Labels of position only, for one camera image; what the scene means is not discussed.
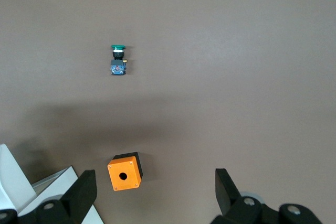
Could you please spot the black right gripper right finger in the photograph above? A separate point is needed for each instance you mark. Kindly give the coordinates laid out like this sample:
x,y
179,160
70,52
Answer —
x,y
236,208

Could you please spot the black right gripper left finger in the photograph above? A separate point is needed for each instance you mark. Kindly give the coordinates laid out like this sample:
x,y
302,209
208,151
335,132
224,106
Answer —
x,y
73,200

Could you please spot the green mushroom push button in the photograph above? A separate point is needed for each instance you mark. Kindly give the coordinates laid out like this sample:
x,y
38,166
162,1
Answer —
x,y
118,62

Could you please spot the orange button enclosure box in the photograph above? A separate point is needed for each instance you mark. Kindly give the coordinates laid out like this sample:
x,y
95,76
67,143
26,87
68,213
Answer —
x,y
123,175

